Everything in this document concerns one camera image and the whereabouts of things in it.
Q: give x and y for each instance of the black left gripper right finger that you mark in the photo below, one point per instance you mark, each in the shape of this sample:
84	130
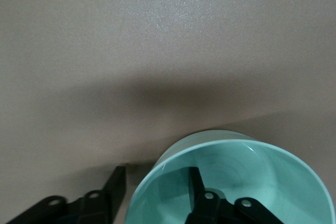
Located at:
210	211

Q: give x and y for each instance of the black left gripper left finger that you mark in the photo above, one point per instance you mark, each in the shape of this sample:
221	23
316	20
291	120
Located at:
92	205

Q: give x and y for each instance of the light green bowl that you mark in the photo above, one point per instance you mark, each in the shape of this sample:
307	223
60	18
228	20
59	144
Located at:
262	169

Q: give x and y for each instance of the brown table cover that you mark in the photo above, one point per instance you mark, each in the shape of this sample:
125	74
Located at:
157	51

